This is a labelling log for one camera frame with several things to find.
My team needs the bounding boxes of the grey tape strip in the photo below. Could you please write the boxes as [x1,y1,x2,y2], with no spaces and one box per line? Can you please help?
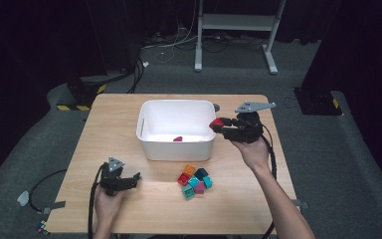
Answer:
[291,198,309,210]
[41,200,67,215]

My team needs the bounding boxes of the black floor cable bundle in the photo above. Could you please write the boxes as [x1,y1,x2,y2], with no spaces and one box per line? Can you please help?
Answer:
[138,28,270,54]

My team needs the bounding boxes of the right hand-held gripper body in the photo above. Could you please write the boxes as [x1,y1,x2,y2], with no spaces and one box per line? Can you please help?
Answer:
[222,101,277,144]

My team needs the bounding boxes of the mauve toy block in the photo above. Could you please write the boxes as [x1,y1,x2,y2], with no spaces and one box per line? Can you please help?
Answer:
[193,181,207,195]

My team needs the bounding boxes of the white floor cable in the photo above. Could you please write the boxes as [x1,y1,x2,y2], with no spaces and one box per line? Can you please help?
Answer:
[141,16,200,65]

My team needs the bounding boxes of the black cable with white plug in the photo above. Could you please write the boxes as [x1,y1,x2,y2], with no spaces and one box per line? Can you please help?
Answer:
[28,168,68,213]

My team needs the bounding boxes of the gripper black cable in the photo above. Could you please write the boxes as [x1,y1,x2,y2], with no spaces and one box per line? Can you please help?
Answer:
[88,163,105,239]
[260,122,279,239]

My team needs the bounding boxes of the dark blue toy block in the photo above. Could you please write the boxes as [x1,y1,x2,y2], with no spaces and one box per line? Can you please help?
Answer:
[194,167,210,181]

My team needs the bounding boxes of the person's left hand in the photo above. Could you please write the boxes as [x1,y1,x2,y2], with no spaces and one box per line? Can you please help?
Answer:
[94,189,125,227]

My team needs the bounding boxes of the black cables beside stand base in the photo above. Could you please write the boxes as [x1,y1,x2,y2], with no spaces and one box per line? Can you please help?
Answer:
[125,58,146,95]

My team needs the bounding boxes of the white plastic bin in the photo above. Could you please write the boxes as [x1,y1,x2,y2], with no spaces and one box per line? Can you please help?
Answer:
[135,99,217,162]

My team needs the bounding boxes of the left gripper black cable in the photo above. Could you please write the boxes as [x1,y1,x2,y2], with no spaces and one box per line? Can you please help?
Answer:
[88,163,105,239]

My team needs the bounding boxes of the red toy block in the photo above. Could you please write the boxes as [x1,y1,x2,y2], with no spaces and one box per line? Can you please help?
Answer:
[176,172,191,187]
[209,118,226,133]

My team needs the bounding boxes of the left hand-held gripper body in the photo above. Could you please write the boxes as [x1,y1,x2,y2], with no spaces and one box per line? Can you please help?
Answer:
[98,156,127,197]

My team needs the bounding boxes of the white metal stand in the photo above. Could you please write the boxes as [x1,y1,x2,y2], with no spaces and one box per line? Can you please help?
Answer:
[193,0,287,76]

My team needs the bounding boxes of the yellow black hazard tape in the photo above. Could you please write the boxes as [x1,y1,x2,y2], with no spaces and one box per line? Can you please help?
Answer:
[57,104,92,113]

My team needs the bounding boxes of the grey-green toy block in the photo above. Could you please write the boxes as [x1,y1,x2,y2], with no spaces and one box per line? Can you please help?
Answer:
[181,184,196,201]

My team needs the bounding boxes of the black stand base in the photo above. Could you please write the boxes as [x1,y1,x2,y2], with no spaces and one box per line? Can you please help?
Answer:
[67,75,107,108]
[292,87,344,117]

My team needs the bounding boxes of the black curtain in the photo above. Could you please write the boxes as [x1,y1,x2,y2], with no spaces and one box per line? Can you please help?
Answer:
[0,0,140,195]
[299,0,382,193]

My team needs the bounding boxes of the person's right hand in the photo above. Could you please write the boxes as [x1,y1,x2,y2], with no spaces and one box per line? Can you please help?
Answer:
[230,135,272,174]

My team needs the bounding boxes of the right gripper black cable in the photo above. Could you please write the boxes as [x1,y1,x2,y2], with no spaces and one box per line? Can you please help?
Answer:
[260,122,279,239]

